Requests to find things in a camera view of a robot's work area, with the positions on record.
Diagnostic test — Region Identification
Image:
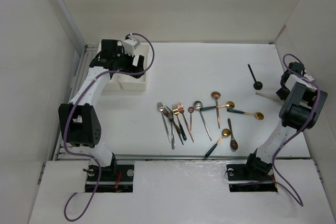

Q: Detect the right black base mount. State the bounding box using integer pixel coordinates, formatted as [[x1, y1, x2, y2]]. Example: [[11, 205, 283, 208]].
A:
[[225, 162, 278, 193]]

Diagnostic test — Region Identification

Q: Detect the copper spoon long handle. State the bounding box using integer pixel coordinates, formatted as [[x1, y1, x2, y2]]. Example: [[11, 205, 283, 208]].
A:
[[211, 91, 221, 129]]

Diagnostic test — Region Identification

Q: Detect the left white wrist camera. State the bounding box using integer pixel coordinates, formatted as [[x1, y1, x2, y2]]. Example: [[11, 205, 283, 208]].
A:
[[122, 38, 141, 56]]

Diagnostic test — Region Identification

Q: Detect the silver fork lower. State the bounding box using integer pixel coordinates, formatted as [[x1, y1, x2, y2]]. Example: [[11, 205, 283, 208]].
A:
[[168, 112, 175, 150]]

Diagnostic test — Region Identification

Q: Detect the rose gold fork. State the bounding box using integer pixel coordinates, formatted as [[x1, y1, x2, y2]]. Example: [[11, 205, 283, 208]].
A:
[[177, 103, 194, 142]]

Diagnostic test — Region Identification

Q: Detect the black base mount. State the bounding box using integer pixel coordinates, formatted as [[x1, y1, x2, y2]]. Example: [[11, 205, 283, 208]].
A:
[[225, 162, 278, 193], [83, 163, 134, 193]]

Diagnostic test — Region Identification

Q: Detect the small copper spoon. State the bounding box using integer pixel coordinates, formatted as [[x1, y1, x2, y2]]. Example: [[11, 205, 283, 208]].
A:
[[188, 106, 194, 130]]

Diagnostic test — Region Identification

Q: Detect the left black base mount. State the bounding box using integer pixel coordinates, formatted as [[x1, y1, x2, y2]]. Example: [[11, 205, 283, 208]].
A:
[[83, 163, 134, 193]]

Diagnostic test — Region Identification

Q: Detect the black spoon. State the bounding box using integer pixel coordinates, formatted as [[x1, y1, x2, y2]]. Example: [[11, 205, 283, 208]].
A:
[[247, 64, 263, 90]]

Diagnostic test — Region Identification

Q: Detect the aluminium rail frame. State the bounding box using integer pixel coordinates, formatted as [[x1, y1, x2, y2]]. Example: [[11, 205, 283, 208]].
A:
[[50, 44, 98, 161]]

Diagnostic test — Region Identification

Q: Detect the white divided utensil tray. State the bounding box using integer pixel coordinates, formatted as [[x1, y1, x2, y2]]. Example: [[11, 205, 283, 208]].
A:
[[104, 44, 152, 92]]

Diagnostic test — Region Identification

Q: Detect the silver fork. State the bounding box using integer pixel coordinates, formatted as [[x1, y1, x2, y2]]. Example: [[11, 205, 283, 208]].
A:
[[157, 102, 171, 142], [168, 112, 175, 150]]

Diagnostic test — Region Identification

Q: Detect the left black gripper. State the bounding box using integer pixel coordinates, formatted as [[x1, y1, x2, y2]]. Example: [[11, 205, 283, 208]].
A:
[[114, 46, 144, 79]]

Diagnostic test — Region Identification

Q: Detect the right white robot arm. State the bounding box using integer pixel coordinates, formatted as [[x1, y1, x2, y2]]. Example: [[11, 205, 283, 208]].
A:
[[243, 62, 328, 179]]

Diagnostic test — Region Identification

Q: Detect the gold fork green handle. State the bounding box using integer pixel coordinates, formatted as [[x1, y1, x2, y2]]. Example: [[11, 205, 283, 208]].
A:
[[172, 104, 187, 141]]

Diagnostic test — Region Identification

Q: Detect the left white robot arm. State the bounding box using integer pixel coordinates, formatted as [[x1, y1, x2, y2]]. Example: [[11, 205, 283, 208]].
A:
[[58, 37, 144, 180]]

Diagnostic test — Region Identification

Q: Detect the silver spoon long handle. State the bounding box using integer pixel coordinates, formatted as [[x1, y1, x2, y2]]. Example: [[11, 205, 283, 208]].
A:
[[193, 100, 212, 141]]

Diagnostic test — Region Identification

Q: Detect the dark bronze spoon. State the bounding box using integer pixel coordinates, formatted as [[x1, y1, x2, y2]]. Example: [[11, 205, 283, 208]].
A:
[[227, 118, 238, 151]]

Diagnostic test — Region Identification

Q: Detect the gold spoon green handle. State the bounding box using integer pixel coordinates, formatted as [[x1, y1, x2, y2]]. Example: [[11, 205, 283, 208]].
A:
[[200, 101, 235, 111], [204, 129, 231, 159], [227, 109, 265, 120]]

